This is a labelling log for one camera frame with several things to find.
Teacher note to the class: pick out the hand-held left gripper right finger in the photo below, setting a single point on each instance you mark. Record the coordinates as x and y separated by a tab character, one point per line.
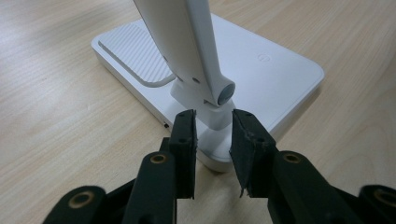
252	155

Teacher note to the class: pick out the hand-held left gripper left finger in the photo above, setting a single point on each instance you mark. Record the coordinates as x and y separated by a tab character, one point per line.
185	149

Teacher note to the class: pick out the white desk lamp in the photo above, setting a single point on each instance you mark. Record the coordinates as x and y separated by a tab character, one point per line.
264	81

